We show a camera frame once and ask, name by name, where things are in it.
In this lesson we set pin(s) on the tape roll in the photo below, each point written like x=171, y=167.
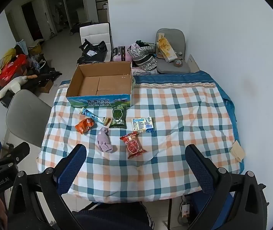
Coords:
x=178, y=63

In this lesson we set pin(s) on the white goose plush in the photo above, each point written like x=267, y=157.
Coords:
x=16, y=83

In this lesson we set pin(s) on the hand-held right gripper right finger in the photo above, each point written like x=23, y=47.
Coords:
x=199, y=170

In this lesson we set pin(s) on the green snack packet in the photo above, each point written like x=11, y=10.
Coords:
x=117, y=117

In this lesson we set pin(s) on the glass sliding door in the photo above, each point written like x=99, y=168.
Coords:
x=67, y=7

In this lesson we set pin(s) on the pink suitcase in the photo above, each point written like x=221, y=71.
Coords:
x=122, y=54

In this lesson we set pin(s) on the purple sock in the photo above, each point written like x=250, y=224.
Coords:
x=104, y=141

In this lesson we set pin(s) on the grey cushioned chair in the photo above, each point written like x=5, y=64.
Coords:
x=172, y=68

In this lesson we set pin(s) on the black plastic bag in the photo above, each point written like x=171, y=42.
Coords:
x=91, y=52

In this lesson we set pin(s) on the yellow snack bag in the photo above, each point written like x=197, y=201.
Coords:
x=165, y=46

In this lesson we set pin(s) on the person's left hand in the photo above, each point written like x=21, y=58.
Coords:
x=0, y=207

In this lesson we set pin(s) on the flat cardboard sheet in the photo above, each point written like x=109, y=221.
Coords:
x=194, y=64

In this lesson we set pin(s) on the red snack packet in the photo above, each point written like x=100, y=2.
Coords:
x=133, y=145

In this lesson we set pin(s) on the red plastic bag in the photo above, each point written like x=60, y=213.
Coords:
x=13, y=67

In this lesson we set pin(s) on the white and blue tissue pack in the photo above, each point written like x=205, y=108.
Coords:
x=142, y=124

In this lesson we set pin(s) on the person's dark clothing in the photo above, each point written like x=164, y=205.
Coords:
x=112, y=216

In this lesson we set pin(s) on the grey plastic chair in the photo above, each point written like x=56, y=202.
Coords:
x=26, y=117

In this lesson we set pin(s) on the small brown cardboard box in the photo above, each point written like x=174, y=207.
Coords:
x=46, y=86

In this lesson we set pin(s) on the blue tube packet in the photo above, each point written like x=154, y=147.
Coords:
x=91, y=115

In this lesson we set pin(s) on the white padded chair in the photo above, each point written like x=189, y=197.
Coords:
x=94, y=32

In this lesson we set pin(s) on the tan paper piece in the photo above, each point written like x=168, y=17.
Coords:
x=238, y=151

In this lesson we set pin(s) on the small black floor bag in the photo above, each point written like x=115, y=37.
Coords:
x=75, y=28

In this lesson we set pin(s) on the yellow bucket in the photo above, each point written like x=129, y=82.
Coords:
x=34, y=49

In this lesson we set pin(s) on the black and white patterned tote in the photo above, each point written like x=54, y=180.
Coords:
x=142, y=57

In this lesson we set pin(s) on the small gold candy wrapper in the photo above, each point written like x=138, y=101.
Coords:
x=107, y=121

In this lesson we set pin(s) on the plaid blanket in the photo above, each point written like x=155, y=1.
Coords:
x=163, y=148

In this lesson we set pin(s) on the light blue cloth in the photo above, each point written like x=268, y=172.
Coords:
x=22, y=46

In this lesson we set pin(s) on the white power strip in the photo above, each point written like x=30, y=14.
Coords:
x=185, y=210

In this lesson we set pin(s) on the orange snack packet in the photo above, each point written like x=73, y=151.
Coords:
x=85, y=125

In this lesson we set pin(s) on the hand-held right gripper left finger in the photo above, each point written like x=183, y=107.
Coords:
x=71, y=170

